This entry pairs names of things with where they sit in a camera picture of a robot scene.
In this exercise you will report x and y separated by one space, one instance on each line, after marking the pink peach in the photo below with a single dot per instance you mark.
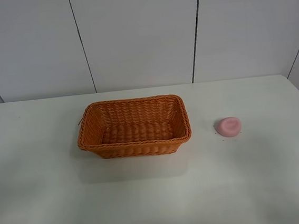
228 127

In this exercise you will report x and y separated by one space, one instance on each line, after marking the orange wicker basket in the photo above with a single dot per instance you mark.
155 125

